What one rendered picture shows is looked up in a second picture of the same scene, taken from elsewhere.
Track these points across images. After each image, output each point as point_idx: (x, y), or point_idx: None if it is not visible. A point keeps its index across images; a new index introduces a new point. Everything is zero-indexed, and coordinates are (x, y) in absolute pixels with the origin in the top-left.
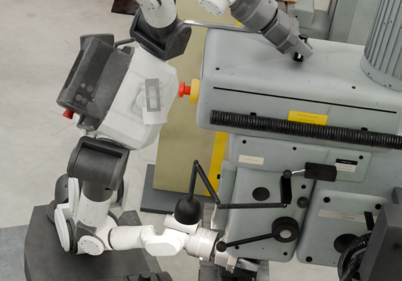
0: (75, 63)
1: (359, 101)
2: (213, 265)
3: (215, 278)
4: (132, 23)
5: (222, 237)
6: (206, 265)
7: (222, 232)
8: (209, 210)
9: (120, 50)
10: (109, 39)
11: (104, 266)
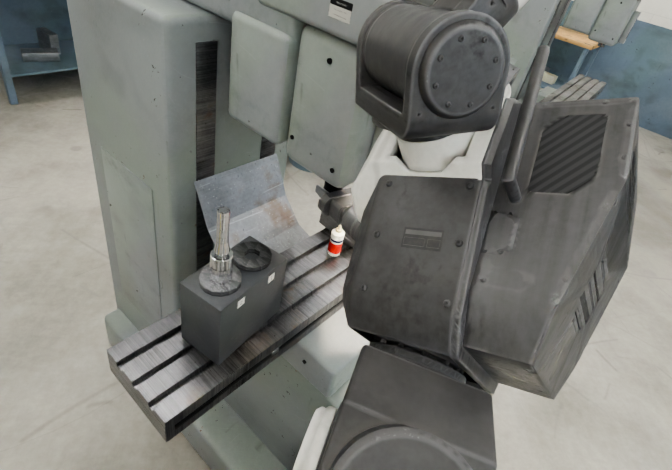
0: (614, 240)
1: None
2: (272, 326)
3: (281, 318)
4: (503, 90)
5: (264, 297)
6: (278, 331)
7: (259, 301)
8: (180, 402)
9: (548, 102)
10: (382, 427)
11: None
